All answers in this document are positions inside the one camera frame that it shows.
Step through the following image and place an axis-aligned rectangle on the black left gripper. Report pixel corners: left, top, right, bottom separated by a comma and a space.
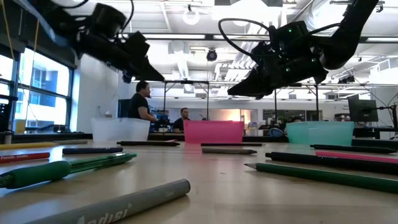
74, 30, 165, 83

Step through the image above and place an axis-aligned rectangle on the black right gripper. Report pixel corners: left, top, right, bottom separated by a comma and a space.
227, 40, 329, 100

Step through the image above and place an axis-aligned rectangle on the pink plastic bin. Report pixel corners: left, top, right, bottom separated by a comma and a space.
183, 120, 245, 144

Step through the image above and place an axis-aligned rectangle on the dark pencil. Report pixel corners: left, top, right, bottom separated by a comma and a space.
200, 142, 264, 147

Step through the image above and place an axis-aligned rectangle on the dark grey-blue crayon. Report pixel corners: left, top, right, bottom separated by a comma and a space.
62, 146, 124, 156

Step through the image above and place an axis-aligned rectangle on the black pen white scale lettering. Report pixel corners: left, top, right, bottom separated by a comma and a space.
265, 151, 398, 175

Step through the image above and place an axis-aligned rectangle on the green pencil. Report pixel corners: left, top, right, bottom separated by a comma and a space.
244, 162, 398, 195

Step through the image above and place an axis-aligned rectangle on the pink pencil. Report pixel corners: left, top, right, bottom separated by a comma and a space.
315, 150, 398, 165

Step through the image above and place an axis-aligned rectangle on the grey crayon white lettering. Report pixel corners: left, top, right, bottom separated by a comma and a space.
18, 179, 192, 224

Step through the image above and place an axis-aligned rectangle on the red pencil with lettering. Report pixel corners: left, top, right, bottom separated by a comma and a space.
0, 151, 51, 165

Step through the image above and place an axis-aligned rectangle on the green pen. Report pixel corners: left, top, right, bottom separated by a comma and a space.
0, 151, 138, 190

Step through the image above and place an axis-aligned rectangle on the black monitor on arm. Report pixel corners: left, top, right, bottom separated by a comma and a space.
347, 98, 379, 123

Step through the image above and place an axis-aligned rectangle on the person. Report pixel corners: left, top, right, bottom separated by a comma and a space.
127, 80, 158, 123
172, 107, 191, 131

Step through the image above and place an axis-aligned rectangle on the blue chair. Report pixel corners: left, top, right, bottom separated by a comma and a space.
117, 98, 131, 118

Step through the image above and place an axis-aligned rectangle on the clear plastic bin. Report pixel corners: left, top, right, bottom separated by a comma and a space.
90, 117, 151, 143

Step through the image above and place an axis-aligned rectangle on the white round ceiling fixture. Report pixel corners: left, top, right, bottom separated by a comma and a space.
182, 9, 200, 26

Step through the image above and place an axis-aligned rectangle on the teal plastic bin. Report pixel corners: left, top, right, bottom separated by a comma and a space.
285, 121, 355, 146

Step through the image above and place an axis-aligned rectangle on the black desk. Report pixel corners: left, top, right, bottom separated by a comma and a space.
353, 126, 398, 140

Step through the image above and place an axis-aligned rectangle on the yellow container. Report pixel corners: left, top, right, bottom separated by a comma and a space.
14, 119, 27, 134

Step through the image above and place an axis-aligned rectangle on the yellow pencil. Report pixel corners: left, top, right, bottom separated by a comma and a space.
0, 142, 60, 151

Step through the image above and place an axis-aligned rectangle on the black gantry frame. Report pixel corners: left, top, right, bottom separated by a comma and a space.
163, 80, 210, 121

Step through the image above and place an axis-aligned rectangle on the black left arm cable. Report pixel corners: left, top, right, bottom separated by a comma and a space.
120, 0, 135, 35

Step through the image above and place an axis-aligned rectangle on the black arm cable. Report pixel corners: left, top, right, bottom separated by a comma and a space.
217, 17, 280, 58
120, 0, 135, 35

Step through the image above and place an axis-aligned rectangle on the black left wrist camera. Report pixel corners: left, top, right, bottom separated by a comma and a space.
89, 2, 127, 40

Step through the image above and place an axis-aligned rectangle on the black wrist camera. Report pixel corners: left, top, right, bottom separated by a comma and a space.
89, 2, 127, 40
273, 21, 312, 47

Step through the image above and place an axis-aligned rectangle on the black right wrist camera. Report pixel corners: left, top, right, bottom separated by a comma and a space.
273, 21, 312, 47

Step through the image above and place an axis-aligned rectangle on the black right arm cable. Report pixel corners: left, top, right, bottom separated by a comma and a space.
217, 17, 280, 58

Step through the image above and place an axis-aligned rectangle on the glass window wall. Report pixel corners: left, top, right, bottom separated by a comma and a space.
0, 46, 74, 133

